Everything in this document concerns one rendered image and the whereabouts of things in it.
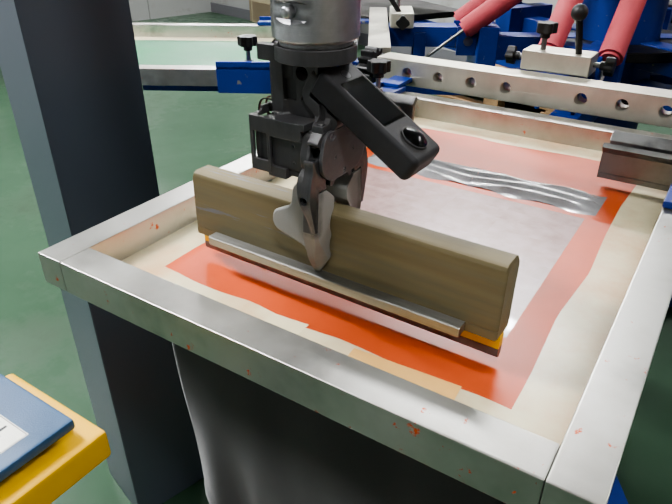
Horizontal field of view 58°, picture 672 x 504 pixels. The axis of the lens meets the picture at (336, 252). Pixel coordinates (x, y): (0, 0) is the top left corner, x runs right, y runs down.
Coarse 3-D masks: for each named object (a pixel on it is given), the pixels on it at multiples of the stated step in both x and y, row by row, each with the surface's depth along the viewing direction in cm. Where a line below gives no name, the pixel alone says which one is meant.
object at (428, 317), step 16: (224, 240) 66; (256, 256) 64; (272, 256) 63; (288, 272) 62; (304, 272) 61; (320, 272) 60; (336, 288) 59; (352, 288) 58; (368, 288) 58; (384, 304) 56; (400, 304) 56; (416, 304) 56; (416, 320) 55; (432, 320) 54; (448, 320) 54
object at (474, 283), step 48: (240, 192) 63; (288, 192) 61; (240, 240) 66; (288, 240) 62; (336, 240) 58; (384, 240) 55; (432, 240) 53; (384, 288) 57; (432, 288) 54; (480, 288) 51
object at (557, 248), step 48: (480, 192) 87; (624, 192) 87; (480, 240) 75; (528, 240) 75; (576, 240) 75; (528, 288) 66; (576, 288) 66; (336, 336) 59; (384, 336) 59; (432, 336) 59; (528, 336) 59; (480, 384) 53
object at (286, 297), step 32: (448, 160) 98; (480, 160) 98; (384, 192) 87; (416, 192) 87; (448, 192) 87; (416, 224) 79; (192, 256) 72; (224, 256) 72; (224, 288) 66; (256, 288) 66; (288, 288) 66
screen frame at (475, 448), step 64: (512, 128) 108; (576, 128) 102; (192, 192) 79; (64, 256) 65; (128, 256) 72; (128, 320) 61; (192, 320) 55; (256, 320) 55; (640, 320) 55; (320, 384) 48; (384, 384) 48; (640, 384) 48; (448, 448) 43; (512, 448) 42; (576, 448) 42
